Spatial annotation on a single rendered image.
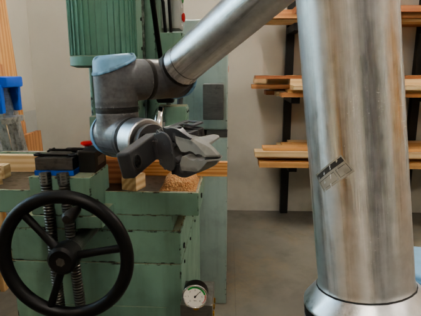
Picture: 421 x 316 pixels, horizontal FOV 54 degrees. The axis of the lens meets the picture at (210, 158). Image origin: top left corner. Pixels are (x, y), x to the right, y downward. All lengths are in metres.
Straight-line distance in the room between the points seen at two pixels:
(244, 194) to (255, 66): 1.06
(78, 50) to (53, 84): 2.57
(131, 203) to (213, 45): 0.44
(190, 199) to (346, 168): 0.60
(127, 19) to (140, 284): 0.68
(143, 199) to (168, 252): 0.15
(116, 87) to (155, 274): 0.49
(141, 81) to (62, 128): 2.81
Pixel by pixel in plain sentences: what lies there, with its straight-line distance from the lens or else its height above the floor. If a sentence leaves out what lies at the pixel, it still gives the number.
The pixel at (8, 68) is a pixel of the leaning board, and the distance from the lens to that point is 3.06.
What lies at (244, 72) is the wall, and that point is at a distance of 3.38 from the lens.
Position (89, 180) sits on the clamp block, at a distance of 0.94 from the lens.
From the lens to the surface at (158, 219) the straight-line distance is 1.03.
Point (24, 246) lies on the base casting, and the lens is 1.17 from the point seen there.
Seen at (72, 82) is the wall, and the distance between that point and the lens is 3.61.
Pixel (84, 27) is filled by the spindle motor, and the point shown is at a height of 1.29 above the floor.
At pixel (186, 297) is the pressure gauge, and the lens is 1.04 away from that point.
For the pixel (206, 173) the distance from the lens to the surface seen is 1.14.
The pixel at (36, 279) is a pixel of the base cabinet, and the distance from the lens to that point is 1.20.
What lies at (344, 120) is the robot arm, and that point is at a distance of 0.45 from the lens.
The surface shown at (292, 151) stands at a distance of 3.01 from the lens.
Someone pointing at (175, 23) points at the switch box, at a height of 1.34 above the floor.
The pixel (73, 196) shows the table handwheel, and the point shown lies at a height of 0.95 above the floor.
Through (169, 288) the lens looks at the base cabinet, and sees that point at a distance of 1.11.
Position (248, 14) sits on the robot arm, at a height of 1.28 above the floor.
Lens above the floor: 1.19
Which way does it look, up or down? 12 degrees down
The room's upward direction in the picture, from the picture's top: straight up
